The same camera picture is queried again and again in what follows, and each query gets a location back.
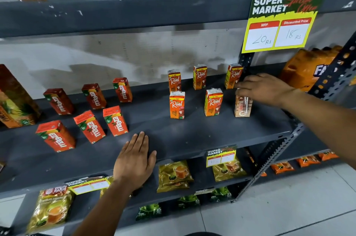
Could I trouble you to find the person's left hand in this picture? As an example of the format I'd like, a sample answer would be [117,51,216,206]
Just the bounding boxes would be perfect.
[113,132,157,192]

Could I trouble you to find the large yellow price sign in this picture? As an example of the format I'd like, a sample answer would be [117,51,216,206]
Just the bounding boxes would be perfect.
[241,0,327,54]

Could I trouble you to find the small juice carton with straw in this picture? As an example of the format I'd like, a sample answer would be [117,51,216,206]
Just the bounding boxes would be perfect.
[234,89,253,118]

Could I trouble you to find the group of red juice cartons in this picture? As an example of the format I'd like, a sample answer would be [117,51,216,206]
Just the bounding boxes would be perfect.
[35,77,133,152]

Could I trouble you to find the orange snack packet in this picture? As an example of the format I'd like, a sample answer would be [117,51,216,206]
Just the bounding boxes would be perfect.
[318,151,339,161]
[271,161,295,175]
[295,155,321,167]

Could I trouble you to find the large pineapple juice carton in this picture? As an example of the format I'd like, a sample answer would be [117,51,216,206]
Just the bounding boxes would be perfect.
[0,64,42,129]

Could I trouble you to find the small yellow price tag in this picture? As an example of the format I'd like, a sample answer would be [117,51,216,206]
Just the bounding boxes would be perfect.
[65,176,111,195]
[206,146,237,168]

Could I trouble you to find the group of orange juice cartons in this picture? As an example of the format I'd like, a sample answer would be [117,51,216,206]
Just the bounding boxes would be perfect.
[167,64,244,119]

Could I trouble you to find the person's left forearm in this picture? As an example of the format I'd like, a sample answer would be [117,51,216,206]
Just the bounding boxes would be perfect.
[73,179,134,236]

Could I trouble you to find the person's right hand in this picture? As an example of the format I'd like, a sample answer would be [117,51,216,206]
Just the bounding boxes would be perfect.
[235,73,296,109]

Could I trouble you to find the person's right forearm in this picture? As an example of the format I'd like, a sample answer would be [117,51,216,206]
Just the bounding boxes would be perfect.
[281,89,356,170]

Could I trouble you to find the gold tea packet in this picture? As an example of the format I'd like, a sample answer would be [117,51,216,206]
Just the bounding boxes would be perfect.
[212,159,247,182]
[26,185,75,234]
[156,181,190,193]
[158,160,194,187]

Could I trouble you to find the slotted grey metal upright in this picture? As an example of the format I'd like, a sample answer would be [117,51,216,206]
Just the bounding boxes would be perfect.
[231,31,356,203]
[239,52,255,81]

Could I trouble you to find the grey metal shelf board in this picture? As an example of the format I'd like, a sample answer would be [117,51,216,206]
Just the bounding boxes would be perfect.
[11,147,281,236]
[0,73,296,198]
[0,0,356,38]

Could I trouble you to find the shrink-wrapped orange soda pack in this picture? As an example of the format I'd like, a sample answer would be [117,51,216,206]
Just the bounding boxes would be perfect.
[280,45,343,92]

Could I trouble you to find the green tea packet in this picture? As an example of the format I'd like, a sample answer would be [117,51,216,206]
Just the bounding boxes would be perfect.
[135,203,162,221]
[177,194,201,209]
[209,187,232,202]

